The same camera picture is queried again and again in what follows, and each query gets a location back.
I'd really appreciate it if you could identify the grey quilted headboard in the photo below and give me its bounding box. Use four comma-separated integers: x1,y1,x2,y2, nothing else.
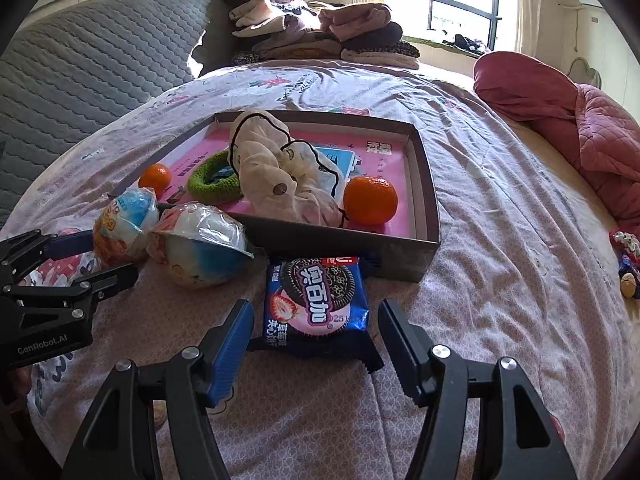
0,0,236,226

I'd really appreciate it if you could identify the small orange tangerine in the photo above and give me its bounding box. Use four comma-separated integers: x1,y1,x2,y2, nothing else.
138,163,172,198

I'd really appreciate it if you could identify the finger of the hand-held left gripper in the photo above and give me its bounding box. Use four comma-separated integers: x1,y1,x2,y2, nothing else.
0,229,96,286
0,262,140,323

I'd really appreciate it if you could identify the pink quilt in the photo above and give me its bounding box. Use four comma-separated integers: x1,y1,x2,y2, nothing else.
472,51,640,233

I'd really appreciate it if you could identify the blue cookie packet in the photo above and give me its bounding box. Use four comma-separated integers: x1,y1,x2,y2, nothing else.
247,255,385,373

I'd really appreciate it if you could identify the green scrunchie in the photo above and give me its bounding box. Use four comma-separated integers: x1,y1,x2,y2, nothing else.
187,150,246,206

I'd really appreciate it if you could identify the white spotted cloth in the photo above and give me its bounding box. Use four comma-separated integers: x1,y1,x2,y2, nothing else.
227,110,351,226

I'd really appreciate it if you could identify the beige mattress sheet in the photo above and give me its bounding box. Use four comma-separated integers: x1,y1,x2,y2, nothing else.
500,115,640,311

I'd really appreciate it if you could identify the dark clothes heap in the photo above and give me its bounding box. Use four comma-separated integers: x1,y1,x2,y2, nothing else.
440,34,493,56

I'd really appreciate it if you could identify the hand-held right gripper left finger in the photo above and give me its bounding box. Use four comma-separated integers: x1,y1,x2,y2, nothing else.
60,299,256,480

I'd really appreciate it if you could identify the large orange tangerine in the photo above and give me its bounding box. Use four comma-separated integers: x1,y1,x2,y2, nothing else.
343,175,399,226

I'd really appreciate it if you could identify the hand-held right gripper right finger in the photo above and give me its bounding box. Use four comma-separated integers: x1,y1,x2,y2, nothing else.
377,299,578,480

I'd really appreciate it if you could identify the grey cardboard box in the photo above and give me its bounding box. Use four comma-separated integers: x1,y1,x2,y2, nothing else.
107,109,442,283

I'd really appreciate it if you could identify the plastic-wrapped toy ball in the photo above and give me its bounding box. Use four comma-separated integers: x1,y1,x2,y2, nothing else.
92,187,161,268
149,202,256,288

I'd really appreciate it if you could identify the pile of folded clothes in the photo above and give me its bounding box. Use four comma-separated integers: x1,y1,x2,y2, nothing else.
222,0,422,70

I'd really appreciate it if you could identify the green sill cushion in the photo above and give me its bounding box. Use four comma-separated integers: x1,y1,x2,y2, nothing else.
400,35,481,58

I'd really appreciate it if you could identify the white curved metal frame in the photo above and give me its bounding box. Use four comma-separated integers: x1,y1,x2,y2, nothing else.
570,57,602,88

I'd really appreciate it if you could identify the dark framed window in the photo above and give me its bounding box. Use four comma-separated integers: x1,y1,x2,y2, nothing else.
387,0,503,53

